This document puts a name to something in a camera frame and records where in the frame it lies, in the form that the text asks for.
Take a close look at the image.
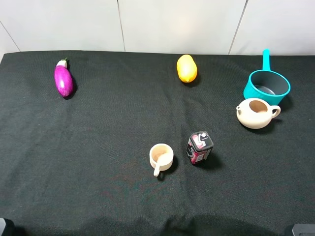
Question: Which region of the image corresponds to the teal saucepan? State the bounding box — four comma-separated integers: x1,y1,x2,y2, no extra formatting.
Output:
243,49,291,105

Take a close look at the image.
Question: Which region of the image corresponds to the beige ceramic cup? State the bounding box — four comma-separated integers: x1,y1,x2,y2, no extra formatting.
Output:
149,144,174,177

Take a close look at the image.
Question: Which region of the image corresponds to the pink black tin box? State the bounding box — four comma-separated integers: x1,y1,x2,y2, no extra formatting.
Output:
186,131,214,165

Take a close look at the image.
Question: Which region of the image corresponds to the orange toy fruit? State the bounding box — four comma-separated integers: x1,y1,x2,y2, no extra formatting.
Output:
176,55,197,83

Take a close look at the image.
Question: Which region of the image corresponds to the black tablecloth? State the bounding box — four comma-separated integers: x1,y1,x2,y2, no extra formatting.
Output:
0,51,315,236

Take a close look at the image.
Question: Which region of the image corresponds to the beige ceramic teapot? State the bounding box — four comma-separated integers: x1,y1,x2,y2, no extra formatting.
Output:
236,98,281,129

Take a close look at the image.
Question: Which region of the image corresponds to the purple toy eggplant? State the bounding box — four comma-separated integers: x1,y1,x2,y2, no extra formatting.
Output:
54,58,73,97

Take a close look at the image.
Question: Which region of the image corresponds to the grey base right corner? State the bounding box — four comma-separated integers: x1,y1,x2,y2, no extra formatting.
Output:
292,224,315,236

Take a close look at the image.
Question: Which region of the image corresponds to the grey base corner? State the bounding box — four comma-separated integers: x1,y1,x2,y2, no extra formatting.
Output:
292,224,315,236
0,218,6,236

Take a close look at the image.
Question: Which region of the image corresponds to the grey base left corner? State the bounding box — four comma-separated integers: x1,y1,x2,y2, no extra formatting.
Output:
0,218,6,236

